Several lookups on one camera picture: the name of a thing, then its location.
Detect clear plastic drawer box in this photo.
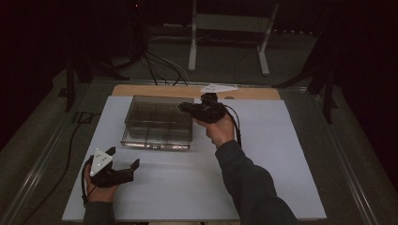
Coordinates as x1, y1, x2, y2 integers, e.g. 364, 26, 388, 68
124, 95, 195, 142

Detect clear plastic drawer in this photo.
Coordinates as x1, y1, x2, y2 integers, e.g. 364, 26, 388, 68
120, 128, 192, 151

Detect person's right hand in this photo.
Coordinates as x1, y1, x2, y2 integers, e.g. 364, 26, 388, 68
192, 112, 236, 148

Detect right hand-held gripper cable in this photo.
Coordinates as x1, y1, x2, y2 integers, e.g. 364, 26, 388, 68
223, 104, 243, 148

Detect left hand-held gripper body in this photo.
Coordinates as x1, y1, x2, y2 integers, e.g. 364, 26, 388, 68
89, 148, 135, 188

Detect person's left hand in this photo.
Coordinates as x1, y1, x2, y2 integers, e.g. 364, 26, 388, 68
84, 164, 120, 203

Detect white board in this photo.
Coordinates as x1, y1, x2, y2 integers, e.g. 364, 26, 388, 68
61, 95, 328, 222

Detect black tripod stand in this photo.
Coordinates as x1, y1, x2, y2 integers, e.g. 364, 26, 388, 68
271, 18, 340, 125
57, 51, 130, 113

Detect dark equipment pole with cables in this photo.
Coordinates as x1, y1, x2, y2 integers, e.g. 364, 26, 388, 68
102, 0, 150, 74

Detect black looped cable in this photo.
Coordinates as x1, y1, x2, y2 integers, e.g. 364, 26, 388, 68
142, 50, 189, 87

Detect long black floor cable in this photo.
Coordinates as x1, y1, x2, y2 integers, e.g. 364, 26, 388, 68
18, 112, 102, 225

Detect white floor cable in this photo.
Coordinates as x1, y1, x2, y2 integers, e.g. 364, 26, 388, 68
149, 36, 191, 83

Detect metal floor rail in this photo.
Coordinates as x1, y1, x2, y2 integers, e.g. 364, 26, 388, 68
313, 93, 380, 225
0, 102, 95, 225

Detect hand-held gripper cable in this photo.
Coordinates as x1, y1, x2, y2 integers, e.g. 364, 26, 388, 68
223, 104, 243, 148
81, 155, 95, 209

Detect left hand-held gripper cable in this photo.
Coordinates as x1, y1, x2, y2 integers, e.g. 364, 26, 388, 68
81, 155, 95, 209

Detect white metal stand frame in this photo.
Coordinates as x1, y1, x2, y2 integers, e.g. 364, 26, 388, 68
187, 0, 280, 77

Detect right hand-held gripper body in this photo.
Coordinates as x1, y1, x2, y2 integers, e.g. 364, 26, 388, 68
188, 83, 238, 124

